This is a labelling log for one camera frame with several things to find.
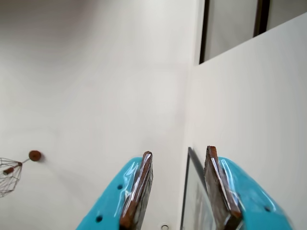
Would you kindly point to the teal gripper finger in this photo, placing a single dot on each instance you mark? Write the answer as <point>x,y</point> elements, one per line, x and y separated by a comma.
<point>112,198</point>
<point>247,191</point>

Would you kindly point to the brown round ceiling rose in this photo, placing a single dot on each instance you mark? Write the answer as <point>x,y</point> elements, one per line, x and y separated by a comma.
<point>35,155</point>

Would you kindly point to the dark framed wall picture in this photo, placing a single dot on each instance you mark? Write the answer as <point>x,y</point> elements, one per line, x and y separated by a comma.
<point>196,165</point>

